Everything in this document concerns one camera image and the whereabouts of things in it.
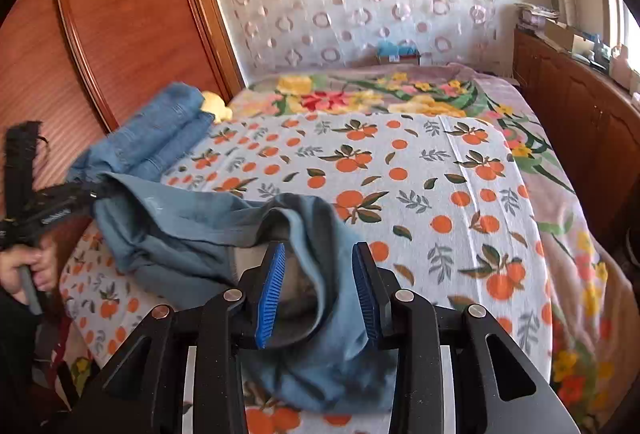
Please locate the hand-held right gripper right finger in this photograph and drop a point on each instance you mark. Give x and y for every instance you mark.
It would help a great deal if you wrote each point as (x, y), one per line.
(364, 294)

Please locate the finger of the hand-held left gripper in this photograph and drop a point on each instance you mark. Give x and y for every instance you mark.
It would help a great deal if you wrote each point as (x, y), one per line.
(97, 190)

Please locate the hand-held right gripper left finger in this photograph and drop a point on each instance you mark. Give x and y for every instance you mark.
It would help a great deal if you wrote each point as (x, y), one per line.
(272, 294)

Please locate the grey-blue pants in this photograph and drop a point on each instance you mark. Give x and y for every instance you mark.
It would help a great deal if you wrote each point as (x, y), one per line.
(200, 239)

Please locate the person's left hand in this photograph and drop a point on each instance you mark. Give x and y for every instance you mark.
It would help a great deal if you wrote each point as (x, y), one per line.
(42, 264)

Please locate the folded blue denim jeans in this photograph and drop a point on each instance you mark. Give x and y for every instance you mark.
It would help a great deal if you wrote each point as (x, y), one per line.
(150, 134)

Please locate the orange fruit print bedsheet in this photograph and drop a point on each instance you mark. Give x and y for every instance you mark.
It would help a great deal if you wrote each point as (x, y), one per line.
(425, 189)

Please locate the yellow plush toy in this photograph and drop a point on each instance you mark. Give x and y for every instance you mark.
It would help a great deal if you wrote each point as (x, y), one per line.
(216, 105)

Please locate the person's dark clothing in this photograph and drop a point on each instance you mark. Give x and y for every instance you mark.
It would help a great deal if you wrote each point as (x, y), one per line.
(20, 364)

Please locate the wooden headboard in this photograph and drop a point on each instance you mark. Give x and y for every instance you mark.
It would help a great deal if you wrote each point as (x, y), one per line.
(125, 14)

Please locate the pink floral blanket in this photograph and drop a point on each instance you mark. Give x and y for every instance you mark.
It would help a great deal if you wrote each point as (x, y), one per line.
(565, 224)

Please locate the blue tissue box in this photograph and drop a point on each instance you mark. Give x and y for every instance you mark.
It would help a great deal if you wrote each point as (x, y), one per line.
(395, 50)

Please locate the wooden cabinet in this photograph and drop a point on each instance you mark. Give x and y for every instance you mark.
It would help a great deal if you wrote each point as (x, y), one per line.
(575, 104)

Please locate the stack of papers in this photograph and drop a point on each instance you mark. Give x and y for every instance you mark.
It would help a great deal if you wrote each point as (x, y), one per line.
(535, 17)

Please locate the cardboard box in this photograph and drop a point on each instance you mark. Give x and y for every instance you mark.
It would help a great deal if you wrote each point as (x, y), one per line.
(565, 34)

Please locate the white containers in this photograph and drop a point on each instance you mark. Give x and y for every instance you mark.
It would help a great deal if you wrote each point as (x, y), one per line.
(622, 67)

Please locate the window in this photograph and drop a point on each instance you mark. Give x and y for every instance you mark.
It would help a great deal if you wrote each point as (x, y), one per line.
(622, 14)

